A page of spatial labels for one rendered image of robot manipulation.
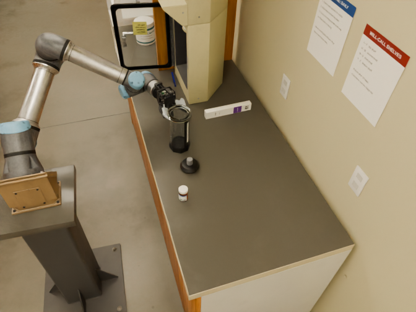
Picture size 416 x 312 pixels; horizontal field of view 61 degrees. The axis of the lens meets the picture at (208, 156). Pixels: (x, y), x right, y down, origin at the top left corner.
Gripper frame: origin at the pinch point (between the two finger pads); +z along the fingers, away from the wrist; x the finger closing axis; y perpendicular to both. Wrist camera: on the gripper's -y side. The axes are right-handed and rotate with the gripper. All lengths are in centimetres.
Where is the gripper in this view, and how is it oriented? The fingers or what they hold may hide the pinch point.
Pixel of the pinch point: (178, 116)
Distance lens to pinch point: 164.1
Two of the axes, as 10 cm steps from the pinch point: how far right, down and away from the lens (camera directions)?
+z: 5.5, 5.9, -5.9
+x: 8.4, -3.9, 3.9
